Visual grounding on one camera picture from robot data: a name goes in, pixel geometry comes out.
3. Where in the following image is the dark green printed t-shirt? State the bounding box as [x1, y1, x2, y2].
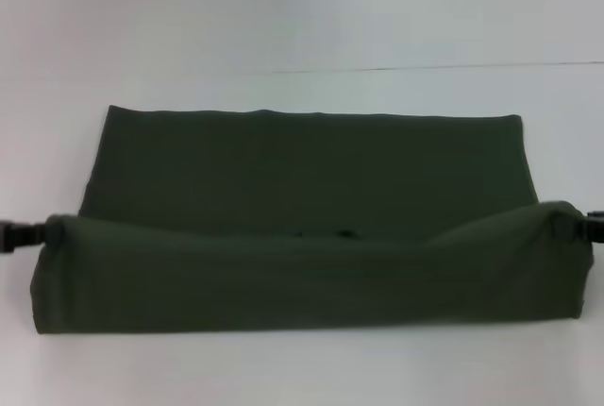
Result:
[27, 103, 595, 336]

